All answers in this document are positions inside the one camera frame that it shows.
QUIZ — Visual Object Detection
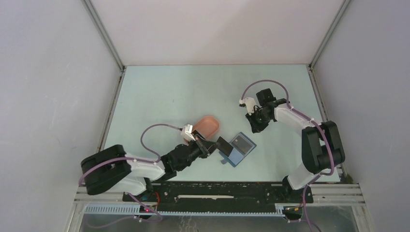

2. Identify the controller board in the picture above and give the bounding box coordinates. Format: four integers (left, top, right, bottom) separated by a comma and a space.
139, 205, 156, 214
282, 207, 303, 215

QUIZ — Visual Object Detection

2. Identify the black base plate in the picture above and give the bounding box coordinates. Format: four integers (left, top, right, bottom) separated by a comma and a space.
136, 181, 312, 213

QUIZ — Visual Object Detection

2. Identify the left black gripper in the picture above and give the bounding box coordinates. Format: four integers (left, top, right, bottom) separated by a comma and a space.
177, 134, 220, 171

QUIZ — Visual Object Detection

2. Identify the aluminium front rail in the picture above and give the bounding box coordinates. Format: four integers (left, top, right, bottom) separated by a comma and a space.
74, 183, 366, 206

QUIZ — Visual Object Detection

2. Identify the blue card holder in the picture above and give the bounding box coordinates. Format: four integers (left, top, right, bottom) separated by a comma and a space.
218, 132, 257, 167

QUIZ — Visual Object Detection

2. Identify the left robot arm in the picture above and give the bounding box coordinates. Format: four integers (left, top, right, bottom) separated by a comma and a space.
79, 138, 221, 201

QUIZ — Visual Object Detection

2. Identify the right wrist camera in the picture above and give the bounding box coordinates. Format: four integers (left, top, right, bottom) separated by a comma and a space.
239, 97, 259, 116

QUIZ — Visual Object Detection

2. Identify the pink oval tray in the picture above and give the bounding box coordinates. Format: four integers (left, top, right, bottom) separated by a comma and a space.
193, 116, 220, 140

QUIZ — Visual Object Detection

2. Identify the right controller board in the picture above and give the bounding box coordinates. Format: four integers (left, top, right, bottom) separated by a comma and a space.
282, 207, 303, 215

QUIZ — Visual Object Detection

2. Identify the left controller board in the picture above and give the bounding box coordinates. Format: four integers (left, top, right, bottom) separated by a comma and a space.
139, 205, 156, 214

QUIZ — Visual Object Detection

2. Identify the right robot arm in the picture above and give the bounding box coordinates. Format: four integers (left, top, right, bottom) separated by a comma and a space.
239, 88, 345, 202

